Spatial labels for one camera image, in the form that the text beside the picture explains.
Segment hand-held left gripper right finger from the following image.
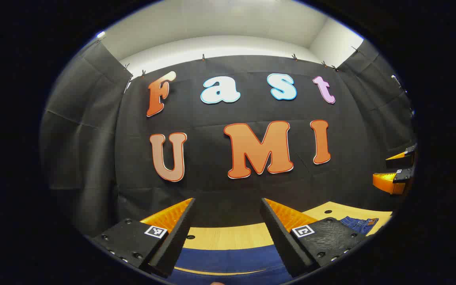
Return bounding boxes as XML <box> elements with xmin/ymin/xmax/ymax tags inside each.
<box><xmin>260</xmin><ymin>198</ymin><xmax>369</xmax><ymax>278</ymax></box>

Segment blue jeans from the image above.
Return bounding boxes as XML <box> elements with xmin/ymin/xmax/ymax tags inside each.
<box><xmin>169</xmin><ymin>216</ymin><xmax>380</xmax><ymax>285</ymax></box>

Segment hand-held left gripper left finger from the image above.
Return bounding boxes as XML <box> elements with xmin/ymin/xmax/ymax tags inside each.
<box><xmin>91</xmin><ymin>198</ymin><xmax>197</xmax><ymax>278</ymax></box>

